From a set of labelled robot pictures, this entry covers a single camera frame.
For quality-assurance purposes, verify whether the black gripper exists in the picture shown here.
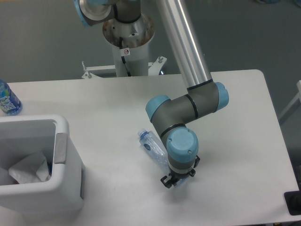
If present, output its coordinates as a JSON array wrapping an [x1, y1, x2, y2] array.
[[160, 155, 200, 188]]

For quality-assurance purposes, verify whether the clear plastic bottle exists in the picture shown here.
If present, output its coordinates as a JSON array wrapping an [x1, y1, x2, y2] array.
[[137, 128, 188, 186]]

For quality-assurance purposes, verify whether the white paper wrapper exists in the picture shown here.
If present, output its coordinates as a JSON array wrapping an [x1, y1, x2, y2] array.
[[8, 152, 51, 184]]

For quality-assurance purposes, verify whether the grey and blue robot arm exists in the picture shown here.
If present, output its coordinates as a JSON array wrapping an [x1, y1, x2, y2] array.
[[74, 0, 229, 188]]

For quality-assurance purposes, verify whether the white plastic trash can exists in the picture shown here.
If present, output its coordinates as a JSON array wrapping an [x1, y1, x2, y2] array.
[[0, 114, 85, 215]]

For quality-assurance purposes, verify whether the black clamp at table corner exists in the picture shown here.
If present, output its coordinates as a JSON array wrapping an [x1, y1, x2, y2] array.
[[284, 191, 301, 216]]

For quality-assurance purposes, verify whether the blue snack packet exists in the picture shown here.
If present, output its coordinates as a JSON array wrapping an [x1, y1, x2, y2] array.
[[47, 162, 52, 176]]

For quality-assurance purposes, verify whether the blue labelled water bottle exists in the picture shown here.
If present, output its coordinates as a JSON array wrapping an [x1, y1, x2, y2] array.
[[0, 80, 23, 116]]

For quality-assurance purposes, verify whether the black pedestal cable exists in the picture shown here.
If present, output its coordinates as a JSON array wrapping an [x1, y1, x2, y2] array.
[[119, 37, 132, 77]]

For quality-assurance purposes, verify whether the white frame at right edge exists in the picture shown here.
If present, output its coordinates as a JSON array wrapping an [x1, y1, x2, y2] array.
[[278, 81, 301, 125]]

